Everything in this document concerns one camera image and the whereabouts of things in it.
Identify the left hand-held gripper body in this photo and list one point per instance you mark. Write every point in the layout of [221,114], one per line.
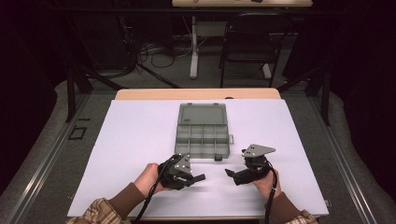
[182,165]

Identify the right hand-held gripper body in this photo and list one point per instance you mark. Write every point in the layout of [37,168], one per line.
[257,150]

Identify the grey transparent compartment box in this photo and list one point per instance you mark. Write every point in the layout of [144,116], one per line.
[202,137]

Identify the person's right hand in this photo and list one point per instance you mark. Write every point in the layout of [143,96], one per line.
[264,186]

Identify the person's left hand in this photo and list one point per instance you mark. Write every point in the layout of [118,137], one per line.
[148,179]

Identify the white table mat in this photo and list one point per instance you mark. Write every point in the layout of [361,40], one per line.
[124,140]

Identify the small grey table clip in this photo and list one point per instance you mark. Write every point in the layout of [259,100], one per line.
[327,203]

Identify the black metal stand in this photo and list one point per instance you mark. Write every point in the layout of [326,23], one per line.
[71,93]
[325,93]

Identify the black folding chair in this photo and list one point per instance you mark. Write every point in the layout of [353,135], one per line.
[249,43]

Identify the wooden desk with white legs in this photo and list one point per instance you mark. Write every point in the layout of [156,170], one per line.
[194,46]

